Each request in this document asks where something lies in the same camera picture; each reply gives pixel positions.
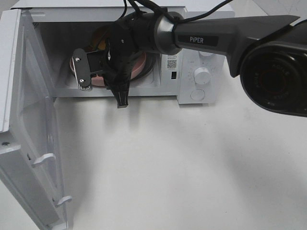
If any burger with lettuce and cheese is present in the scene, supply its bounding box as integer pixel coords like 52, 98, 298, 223
90, 25, 110, 50

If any glass microwave turntable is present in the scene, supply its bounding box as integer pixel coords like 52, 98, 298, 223
131, 53, 156, 81

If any white microwave knob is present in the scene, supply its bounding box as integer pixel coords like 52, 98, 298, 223
199, 51, 213, 58
193, 67, 211, 85

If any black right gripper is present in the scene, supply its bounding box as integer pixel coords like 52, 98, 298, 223
87, 19, 139, 108

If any round white door button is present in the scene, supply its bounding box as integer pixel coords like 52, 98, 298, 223
190, 89, 205, 101

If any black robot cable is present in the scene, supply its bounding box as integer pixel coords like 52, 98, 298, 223
118, 0, 233, 27

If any white warning label sticker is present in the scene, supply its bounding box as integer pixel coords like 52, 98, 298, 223
166, 55, 177, 69

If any white microwave door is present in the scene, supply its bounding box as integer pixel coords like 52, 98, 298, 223
0, 9, 72, 230

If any pink round plate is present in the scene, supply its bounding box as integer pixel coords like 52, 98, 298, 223
69, 52, 147, 86

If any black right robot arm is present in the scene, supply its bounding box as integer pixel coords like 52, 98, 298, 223
86, 12, 307, 117

